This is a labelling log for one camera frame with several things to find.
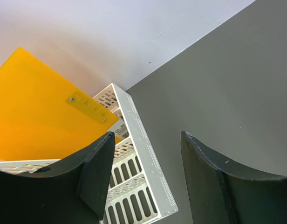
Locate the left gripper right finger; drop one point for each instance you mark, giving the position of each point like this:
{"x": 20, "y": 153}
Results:
{"x": 223, "y": 191}

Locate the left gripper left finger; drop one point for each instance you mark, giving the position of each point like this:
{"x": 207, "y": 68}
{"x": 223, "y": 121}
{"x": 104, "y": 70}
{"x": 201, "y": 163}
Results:
{"x": 72, "y": 190}

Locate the white file organizer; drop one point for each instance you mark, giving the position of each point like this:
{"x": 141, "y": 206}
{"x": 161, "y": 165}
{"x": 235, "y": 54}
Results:
{"x": 138, "y": 192}

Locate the orange plastic folder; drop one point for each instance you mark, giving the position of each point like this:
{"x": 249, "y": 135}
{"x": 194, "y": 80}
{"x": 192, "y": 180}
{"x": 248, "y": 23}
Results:
{"x": 44, "y": 116}

